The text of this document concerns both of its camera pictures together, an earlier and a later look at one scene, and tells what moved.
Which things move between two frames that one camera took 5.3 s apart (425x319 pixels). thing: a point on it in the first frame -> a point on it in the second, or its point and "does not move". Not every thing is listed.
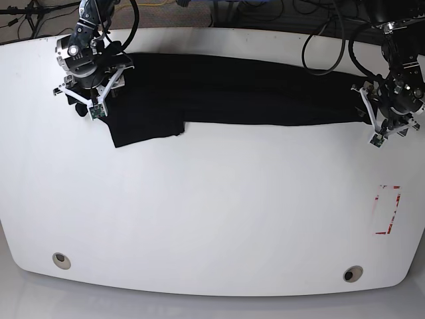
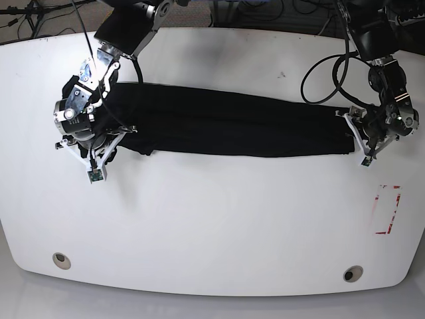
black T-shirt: x=163 y=94 -> x=179 y=120
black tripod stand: x=35 y=12 does not move
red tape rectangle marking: x=396 y=205 does not move
